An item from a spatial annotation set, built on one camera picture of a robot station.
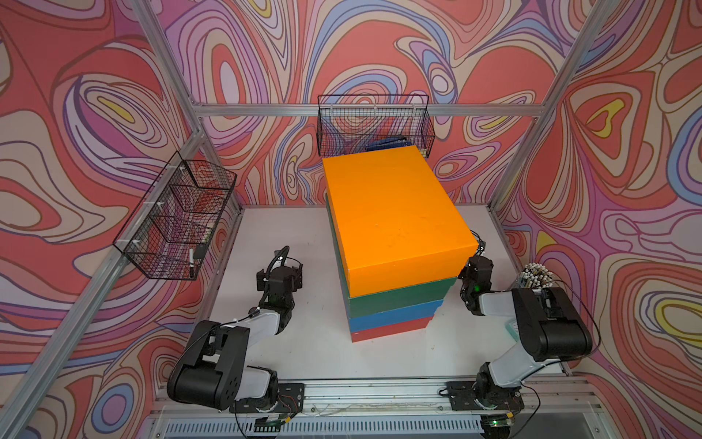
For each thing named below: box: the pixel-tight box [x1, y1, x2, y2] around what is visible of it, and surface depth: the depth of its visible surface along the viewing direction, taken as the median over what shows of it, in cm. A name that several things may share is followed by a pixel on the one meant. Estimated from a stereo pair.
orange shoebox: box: [321, 145, 479, 299], surface depth 54 cm
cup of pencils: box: [517, 261, 554, 290], surface depth 79 cm
